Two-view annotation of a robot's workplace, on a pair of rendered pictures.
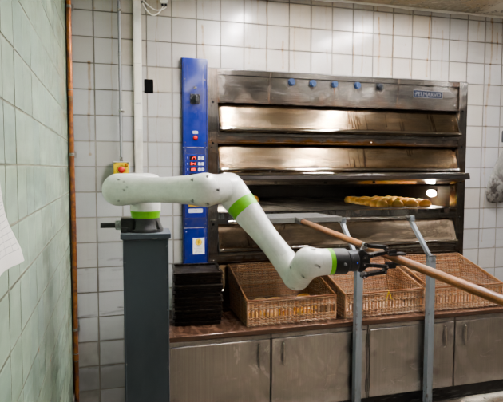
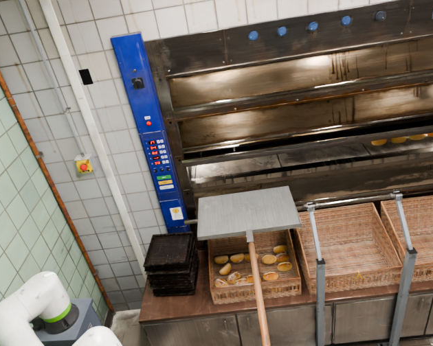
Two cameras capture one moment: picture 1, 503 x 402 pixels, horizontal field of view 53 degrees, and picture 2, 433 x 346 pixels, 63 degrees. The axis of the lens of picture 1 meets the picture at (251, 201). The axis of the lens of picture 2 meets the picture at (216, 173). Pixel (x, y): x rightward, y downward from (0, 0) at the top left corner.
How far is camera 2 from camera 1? 183 cm
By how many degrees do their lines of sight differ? 34
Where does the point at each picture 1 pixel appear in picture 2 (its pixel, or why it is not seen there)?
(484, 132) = not seen: outside the picture
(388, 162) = (385, 110)
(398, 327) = (366, 301)
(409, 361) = (377, 321)
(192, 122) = (141, 108)
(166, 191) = not seen: outside the picture
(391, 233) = (383, 180)
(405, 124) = (415, 59)
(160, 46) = (82, 28)
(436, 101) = not seen: outside the picture
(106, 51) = (28, 47)
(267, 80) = (220, 39)
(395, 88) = (405, 12)
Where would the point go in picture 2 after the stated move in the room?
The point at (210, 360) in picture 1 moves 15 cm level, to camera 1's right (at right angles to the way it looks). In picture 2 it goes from (183, 329) to (206, 333)
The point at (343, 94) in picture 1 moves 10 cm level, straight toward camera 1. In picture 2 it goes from (326, 36) to (322, 41)
